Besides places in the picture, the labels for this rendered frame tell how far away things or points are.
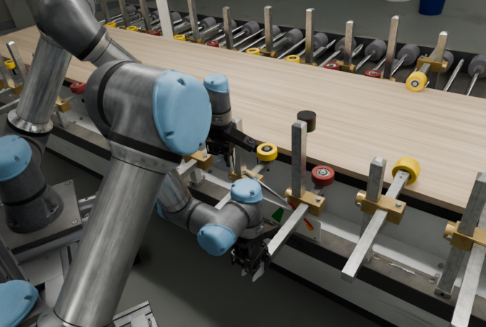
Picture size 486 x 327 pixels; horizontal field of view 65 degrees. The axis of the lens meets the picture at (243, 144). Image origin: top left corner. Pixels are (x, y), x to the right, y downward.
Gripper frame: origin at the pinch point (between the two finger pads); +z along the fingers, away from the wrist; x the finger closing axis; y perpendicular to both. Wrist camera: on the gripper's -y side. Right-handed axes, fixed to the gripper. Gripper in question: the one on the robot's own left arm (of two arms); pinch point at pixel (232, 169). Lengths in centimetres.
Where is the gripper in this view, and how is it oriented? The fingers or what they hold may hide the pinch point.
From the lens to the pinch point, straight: 135.1
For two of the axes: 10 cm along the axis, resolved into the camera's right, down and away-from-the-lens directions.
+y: -9.6, -0.9, 2.6
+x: -2.6, 5.7, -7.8
